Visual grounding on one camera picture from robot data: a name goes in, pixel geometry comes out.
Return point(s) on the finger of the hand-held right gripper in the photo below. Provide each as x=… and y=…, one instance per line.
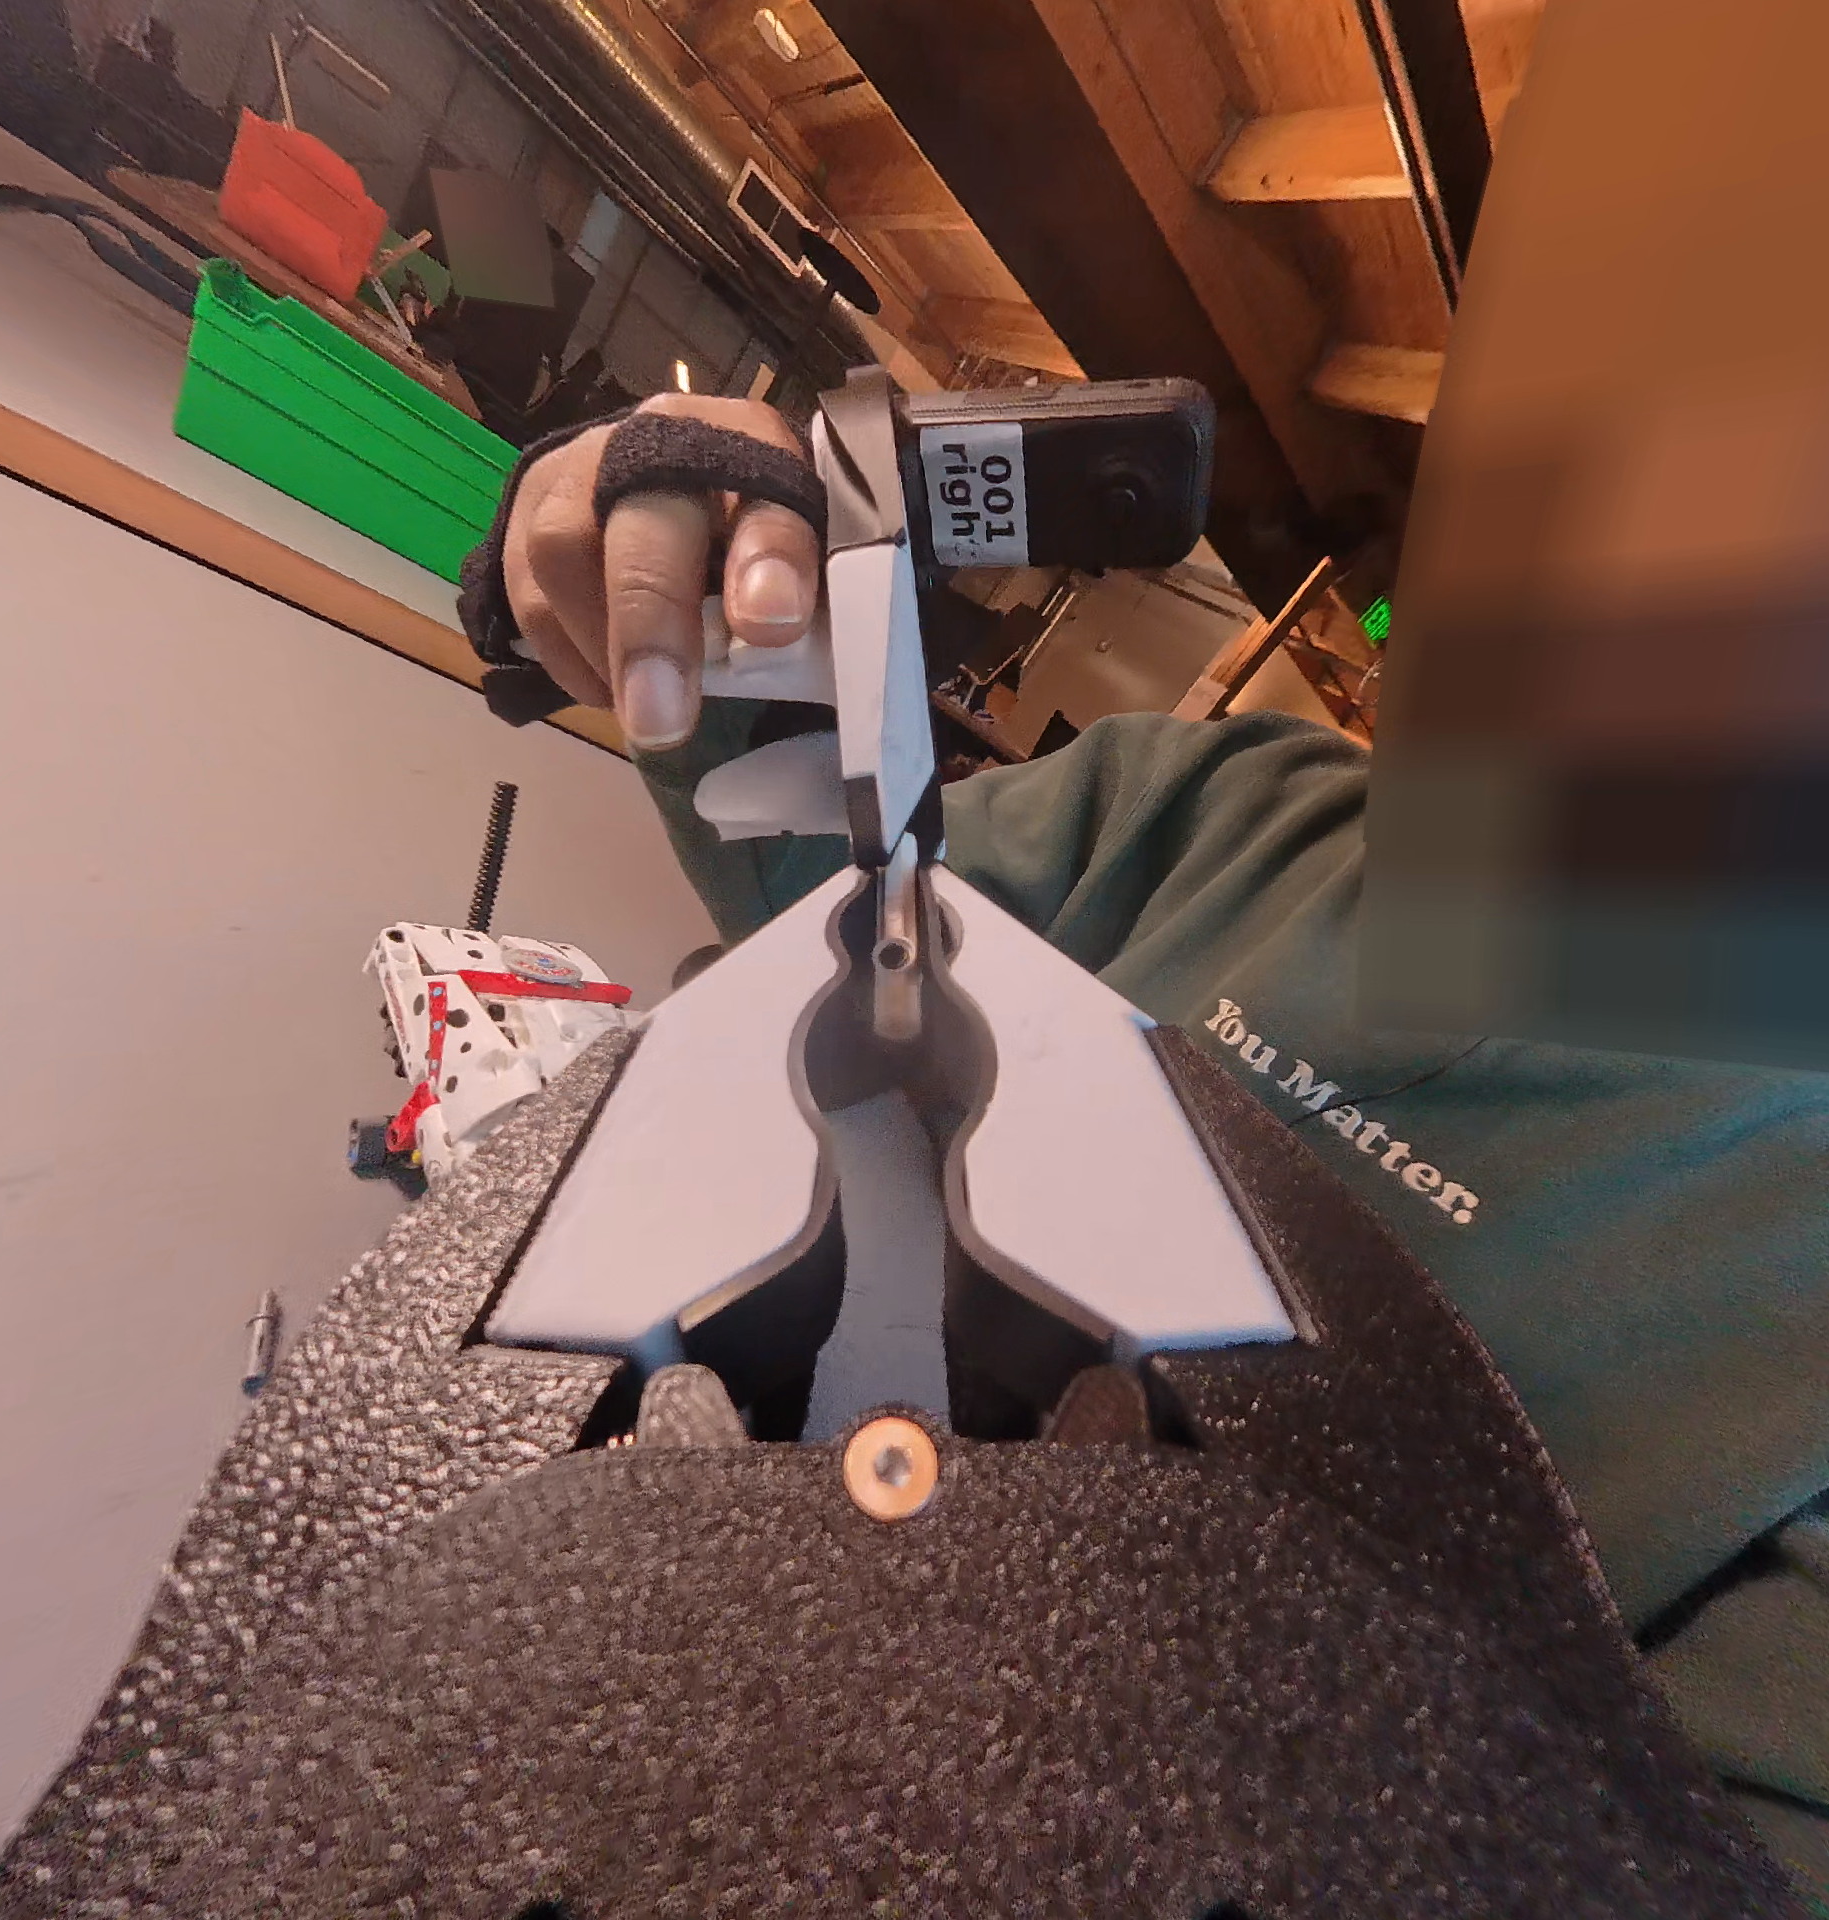
x=879, y=661

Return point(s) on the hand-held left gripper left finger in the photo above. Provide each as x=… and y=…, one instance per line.
x=675, y=1187

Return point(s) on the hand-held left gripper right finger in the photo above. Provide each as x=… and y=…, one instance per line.
x=1109, y=1170

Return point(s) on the white brick-built truck model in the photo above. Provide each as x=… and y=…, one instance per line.
x=480, y=1021

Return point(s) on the white Lego beam assembly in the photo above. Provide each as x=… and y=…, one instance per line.
x=897, y=960

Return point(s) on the person's right forearm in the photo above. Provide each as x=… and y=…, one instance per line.
x=705, y=887

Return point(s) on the grey desk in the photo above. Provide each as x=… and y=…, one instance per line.
x=194, y=900

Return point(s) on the person's right hand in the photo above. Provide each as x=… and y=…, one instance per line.
x=660, y=586

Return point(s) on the green sweatshirt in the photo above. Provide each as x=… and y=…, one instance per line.
x=1514, y=1290

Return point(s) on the loose small building parts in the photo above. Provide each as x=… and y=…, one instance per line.
x=260, y=1342

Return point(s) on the green storage bin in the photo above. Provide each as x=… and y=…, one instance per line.
x=331, y=421

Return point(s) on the red storage bin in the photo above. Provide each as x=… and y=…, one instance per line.
x=301, y=196

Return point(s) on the wood-edged grey table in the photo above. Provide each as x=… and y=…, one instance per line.
x=75, y=316

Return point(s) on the metal ventilation duct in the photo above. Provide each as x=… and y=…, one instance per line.
x=630, y=136

